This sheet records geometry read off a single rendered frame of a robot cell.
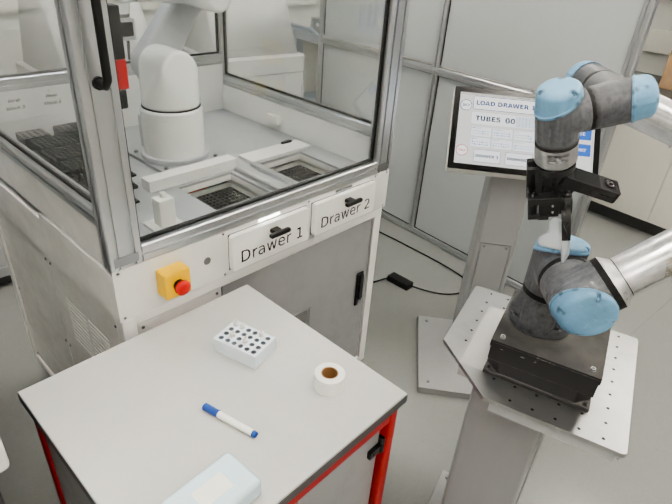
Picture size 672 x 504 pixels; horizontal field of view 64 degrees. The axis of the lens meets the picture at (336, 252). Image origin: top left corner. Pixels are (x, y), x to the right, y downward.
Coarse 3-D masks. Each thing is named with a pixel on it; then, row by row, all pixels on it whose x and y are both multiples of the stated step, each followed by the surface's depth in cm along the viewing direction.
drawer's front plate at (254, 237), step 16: (304, 208) 161; (272, 224) 153; (288, 224) 158; (304, 224) 163; (240, 240) 146; (256, 240) 150; (272, 240) 155; (288, 240) 161; (304, 240) 166; (240, 256) 148; (256, 256) 153
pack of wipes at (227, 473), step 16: (224, 464) 97; (240, 464) 98; (192, 480) 94; (208, 480) 94; (224, 480) 94; (240, 480) 95; (256, 480) 95; (176, 496) 91; (192, 496) 91; (208, 496) 92; (224, 496) 92; (240, 496) 92; (256, 496) 96
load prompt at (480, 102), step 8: (480, 96) 192; (480, 104) 192; (488, 104) 192; (496, 104) 191; (504, 104) 191; (512, 104) 191; (520, 104) 191; (528, 104) 191; (512, 112) 191; (520, 112) 190; (528, 112) 190
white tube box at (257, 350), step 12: (216, 336) 128; (228, 336) 129; (240, 336) 129; (252, 336) 129; (264, 336) 129; (216, 348) 129; (228, 348) 126; (240, 348) 125; (252, 348) 126; (264, 348) 126; (240, 360) 126; (252, 360) 124; (264, 360) 128
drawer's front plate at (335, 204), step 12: (348, 192) 173; (360, 192) 178; (372, 192) 183; (312, 204) 165; (324, 204) 166; (336, 204) 171; (372, 204) 186; (312, 216) 166; (324, 216) 169; (336, 216) 173; (348, 216) 178; (312, 228) 168; (324, 228) 171
